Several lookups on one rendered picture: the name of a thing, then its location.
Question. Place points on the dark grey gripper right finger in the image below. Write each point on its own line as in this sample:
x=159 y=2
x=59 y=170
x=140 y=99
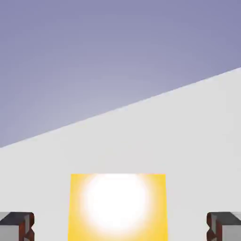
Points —
x=224 y=220

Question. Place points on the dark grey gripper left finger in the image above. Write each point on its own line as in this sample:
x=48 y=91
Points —
x=17 y=220

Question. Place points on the small yellow cube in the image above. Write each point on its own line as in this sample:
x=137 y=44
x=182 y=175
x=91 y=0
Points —
x=75 y=226

